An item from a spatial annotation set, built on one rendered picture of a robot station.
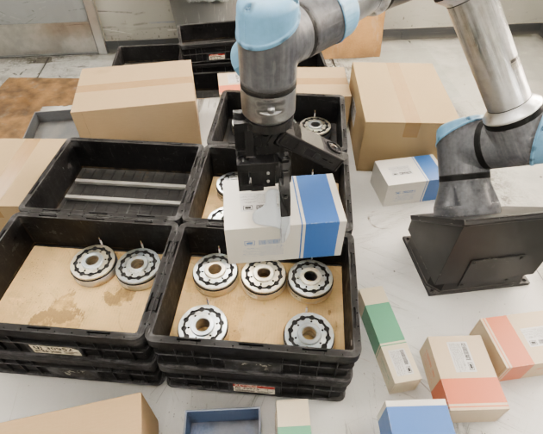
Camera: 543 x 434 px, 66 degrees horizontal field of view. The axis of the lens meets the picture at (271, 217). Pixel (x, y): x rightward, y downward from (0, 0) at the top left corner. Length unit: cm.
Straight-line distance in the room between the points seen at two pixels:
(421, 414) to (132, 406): 55
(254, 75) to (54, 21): 364
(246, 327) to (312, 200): 34
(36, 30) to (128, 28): 73
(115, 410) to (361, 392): 51
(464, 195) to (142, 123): 103
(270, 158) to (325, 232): 17
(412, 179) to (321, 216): 70
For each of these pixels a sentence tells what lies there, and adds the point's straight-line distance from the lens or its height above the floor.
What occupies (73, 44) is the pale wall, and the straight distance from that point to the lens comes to 416.
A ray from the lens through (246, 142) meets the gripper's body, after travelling 61.
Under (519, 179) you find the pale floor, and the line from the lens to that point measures 288.
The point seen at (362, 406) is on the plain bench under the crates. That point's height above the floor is 70.
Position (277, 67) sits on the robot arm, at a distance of 53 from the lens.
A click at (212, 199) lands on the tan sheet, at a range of 117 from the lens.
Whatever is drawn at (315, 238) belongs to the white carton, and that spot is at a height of 110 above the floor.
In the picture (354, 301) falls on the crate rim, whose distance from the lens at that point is 85.
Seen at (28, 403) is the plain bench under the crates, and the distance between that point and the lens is 113.
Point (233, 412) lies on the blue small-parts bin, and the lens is 93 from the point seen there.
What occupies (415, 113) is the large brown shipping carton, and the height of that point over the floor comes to 90.
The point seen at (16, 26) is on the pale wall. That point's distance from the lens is 425.
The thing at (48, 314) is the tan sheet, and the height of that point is 83.
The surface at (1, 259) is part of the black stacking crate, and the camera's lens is 112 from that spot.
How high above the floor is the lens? 164
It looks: 46 degrees down
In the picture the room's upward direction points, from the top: straight up
